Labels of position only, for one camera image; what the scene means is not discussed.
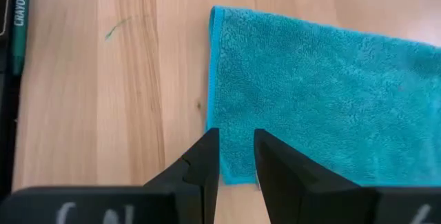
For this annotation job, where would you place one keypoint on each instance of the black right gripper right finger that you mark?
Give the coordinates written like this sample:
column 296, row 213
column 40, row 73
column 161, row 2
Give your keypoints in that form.
column 293, row 196

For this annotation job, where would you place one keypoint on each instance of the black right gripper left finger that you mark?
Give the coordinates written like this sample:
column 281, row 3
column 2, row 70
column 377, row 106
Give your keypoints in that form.
column 200, row 196

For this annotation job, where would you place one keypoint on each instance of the teal microfiber towel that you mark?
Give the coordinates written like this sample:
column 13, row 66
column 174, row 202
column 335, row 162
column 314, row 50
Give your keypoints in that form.
column 310, row 96

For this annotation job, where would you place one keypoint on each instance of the green crayon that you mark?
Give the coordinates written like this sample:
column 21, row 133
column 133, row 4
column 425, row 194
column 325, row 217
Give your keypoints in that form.
column 21, row 27

